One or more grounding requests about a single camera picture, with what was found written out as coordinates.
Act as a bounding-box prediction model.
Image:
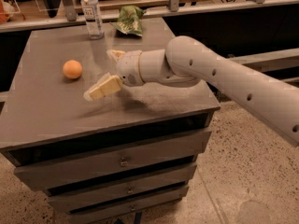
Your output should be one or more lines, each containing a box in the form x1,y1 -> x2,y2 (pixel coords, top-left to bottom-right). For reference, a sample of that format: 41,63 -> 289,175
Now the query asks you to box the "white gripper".
83,49 -> 144,101

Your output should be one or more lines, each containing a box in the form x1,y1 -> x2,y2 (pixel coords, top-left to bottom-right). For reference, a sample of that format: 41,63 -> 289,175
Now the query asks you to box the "orange fruit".
63,60 -> 83,79

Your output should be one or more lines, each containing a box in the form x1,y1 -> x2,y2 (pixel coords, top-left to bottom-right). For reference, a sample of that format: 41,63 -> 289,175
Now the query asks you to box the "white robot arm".
83,36 -> 299,147

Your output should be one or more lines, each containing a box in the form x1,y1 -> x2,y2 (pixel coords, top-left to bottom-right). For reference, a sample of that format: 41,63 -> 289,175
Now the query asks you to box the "clear plastic water bottle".
80,0 -> 104,39

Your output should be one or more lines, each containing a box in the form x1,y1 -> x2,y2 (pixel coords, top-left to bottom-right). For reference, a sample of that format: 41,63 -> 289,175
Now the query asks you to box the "green chip bag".
111,6 -> 146,36

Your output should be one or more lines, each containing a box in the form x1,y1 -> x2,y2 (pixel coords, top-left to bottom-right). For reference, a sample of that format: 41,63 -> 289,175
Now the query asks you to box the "gray drawer cabinet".
0,17 -> 221,224

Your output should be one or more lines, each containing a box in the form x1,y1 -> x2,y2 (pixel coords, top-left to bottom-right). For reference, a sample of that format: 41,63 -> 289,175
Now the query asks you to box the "top gray drawer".
14,129 -> 211,191

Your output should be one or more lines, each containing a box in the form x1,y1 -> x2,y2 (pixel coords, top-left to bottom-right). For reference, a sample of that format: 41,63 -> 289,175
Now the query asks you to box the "gray drawer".
69,185 -> 189,224
14,129 -> 211,191
48,161 -> 196,213

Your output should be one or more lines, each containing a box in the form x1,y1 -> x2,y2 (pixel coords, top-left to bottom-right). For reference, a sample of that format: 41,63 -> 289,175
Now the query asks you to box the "orange white object on shelf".
0,1 -> 16,22

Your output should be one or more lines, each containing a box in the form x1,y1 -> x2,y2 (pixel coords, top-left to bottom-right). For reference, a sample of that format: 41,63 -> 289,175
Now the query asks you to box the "middle gray drawer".
48,161 -> 196,213

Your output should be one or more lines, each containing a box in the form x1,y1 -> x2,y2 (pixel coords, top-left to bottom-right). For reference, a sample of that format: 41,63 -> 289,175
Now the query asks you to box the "bottom gray drawer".
69,185 -> 189,224

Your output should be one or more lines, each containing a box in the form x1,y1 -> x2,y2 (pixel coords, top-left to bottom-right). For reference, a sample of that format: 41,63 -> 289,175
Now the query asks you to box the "low metal beam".
232,49 -> 299,73

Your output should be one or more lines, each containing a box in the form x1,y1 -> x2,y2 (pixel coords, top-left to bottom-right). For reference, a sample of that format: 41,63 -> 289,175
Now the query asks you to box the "metal shelf rail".
0,0 -> 299,33

